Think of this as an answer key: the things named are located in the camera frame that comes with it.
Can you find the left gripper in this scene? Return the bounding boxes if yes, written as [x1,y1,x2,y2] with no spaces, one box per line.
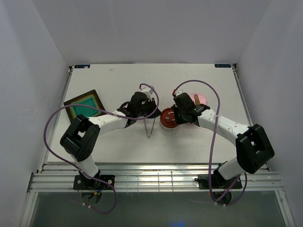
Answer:
[136,98,162,119]

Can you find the pink lid with brown handle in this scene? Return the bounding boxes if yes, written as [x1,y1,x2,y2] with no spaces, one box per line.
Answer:
[189,93,207,105]

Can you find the red round lid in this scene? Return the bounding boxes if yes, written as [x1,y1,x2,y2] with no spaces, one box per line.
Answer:
[160,107,178,127]

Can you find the pink cylindrical container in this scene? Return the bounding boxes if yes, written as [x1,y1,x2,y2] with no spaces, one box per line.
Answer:
[186,93,208,127]

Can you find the metal bowl with red band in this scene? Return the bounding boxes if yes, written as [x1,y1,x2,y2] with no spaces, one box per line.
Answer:
[160,123,178,131]

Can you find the metal tongs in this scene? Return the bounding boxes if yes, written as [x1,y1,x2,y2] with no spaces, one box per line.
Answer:
[144,118,156,138]

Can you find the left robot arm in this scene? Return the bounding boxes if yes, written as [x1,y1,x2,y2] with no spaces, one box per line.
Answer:
[60,92,161,189]

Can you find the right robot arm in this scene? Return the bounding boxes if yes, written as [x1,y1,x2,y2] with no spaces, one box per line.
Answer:
[172,92,275,188]

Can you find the black square food plate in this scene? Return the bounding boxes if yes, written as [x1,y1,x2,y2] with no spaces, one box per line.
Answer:
[63,90,105,122]

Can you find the right blue label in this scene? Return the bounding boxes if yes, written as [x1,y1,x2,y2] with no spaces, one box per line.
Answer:
[214,64,231,68]

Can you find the blue label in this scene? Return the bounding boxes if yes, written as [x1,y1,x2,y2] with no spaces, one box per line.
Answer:
[214,64,231,68]
[74,64,90,69]

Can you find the left blue label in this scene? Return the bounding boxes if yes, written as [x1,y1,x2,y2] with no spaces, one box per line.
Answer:
[74,64,90,69]

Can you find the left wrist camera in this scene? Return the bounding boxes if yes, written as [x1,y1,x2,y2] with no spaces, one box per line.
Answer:
[139,85,153,100]

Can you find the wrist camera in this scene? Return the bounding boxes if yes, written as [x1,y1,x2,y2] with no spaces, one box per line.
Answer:
[172,90,184,97]
[139,85,153,100]

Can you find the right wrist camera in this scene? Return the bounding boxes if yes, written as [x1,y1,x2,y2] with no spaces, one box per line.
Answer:
[172,90,184,97]

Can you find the aluminium frame rail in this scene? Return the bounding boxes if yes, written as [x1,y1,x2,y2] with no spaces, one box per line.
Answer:
[28,163,284,192]

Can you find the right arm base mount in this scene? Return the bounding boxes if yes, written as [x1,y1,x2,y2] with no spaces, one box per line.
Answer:
[194,174,242,189]

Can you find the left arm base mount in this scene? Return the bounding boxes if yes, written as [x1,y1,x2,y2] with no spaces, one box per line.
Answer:
[72,175,115,191]

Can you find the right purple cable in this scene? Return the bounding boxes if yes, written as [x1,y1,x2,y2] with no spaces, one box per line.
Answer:
[172,79,248,205]

